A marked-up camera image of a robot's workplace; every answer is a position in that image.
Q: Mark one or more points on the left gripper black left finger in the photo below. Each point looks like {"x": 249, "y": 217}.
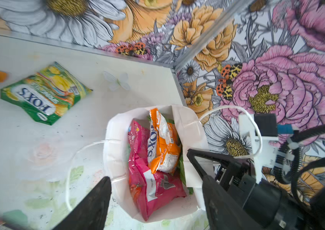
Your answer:
{"x": 91, "y": 212}

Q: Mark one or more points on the green Fox's spring tea bag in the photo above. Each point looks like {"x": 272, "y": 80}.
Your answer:
{"x": 47, "y": 95}

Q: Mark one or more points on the green Lays chips bag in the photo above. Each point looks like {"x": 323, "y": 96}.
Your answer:
{"x": 180, "y": 169}

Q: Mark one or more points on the white paper bag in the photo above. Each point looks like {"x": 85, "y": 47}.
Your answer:
{"x": 192, "y": 135}

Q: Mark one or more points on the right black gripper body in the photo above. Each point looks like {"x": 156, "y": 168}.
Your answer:
{"x": 270, "y": 206}

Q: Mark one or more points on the orange Fox's fruits candy bag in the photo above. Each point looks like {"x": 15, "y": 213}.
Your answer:
{"x": 164, "y": 145}

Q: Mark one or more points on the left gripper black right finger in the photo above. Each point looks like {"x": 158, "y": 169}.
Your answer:
{"x": 222, "y": 211}

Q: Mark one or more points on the pink chips bag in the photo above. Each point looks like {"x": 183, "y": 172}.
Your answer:
{"x": 149, "y": 191}

